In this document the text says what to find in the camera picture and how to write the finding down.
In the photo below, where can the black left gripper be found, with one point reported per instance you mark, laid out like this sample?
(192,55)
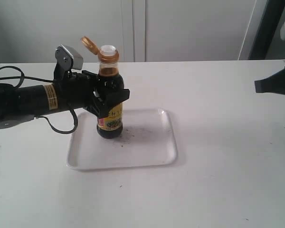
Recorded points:
(77,90)

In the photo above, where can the white plastic tray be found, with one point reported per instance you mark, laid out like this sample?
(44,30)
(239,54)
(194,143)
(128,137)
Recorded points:
(147,140)

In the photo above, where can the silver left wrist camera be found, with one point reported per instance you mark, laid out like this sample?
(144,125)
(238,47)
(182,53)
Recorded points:
(68,58)

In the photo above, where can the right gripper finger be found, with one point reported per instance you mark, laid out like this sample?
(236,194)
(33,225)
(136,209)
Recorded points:
(274,84)

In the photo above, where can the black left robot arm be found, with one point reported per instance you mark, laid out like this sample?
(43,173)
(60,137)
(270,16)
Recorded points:
(23,104)

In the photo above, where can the soy sauce bottle orange cap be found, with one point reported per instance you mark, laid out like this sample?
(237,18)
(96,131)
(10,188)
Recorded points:
(108,85)

